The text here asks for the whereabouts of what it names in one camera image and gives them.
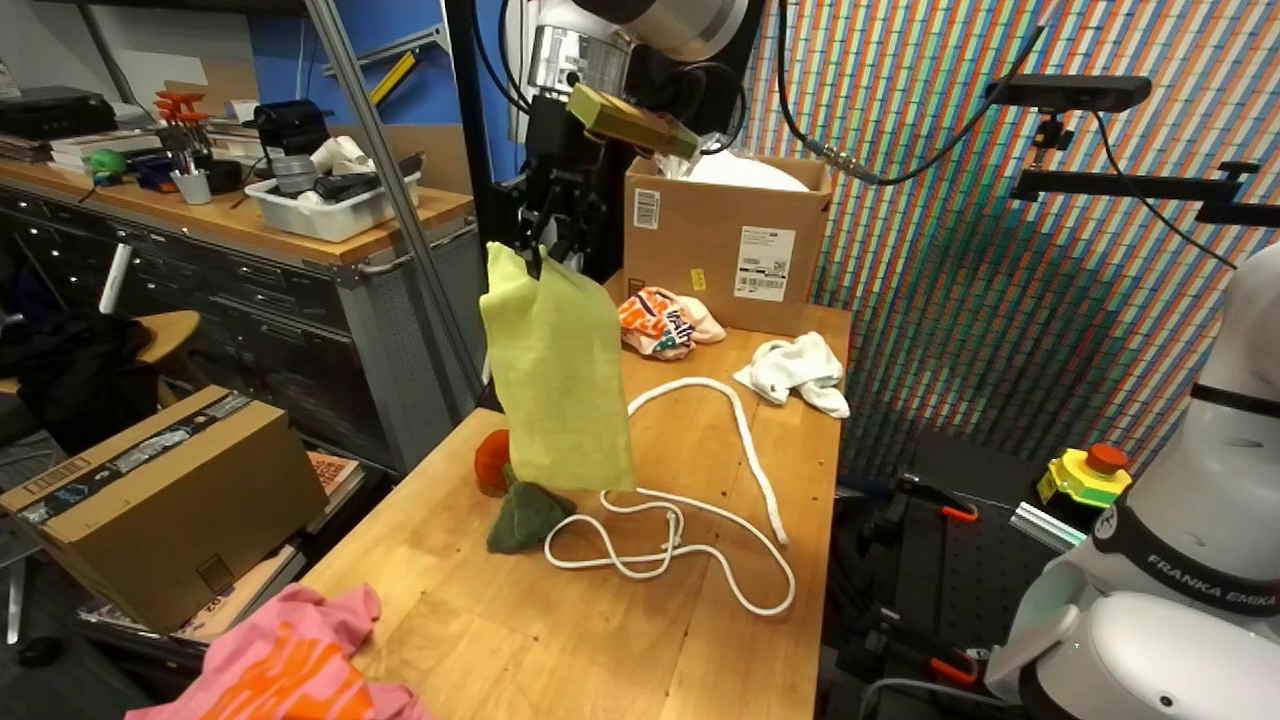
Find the white plastic bin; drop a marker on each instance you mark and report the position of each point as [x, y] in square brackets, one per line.
[322, 202]

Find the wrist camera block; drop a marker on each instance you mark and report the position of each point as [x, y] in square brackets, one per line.
[614, 118]

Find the cardboard box on floor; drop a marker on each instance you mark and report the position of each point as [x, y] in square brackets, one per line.
[175, 511]

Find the yellow-green cloth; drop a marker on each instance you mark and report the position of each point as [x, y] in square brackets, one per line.
[555, 352]

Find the grey towel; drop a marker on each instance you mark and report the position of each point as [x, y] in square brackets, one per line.
[806, 369]

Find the yellow red emergency button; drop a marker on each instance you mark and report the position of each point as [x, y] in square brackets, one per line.
[1089, 477]

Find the cardboard box on table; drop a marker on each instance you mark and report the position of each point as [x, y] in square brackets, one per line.
[737, 234]

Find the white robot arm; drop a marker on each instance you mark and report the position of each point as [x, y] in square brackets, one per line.
[680, 60]

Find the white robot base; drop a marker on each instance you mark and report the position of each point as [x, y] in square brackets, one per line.
[1168, 609]

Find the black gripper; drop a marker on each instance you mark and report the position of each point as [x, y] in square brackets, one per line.
[564, 195]

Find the grey metal cabinet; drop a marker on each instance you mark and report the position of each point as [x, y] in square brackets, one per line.
[370, 343]

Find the black camera on mount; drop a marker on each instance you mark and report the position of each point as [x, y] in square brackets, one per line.
[1068, 93]

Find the pink orange cloth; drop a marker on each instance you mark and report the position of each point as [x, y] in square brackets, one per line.
[294, 661]

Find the red plush ball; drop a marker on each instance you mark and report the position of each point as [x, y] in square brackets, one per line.
[490, 462]

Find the dark green sock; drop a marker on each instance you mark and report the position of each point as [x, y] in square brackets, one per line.
[524, 516]

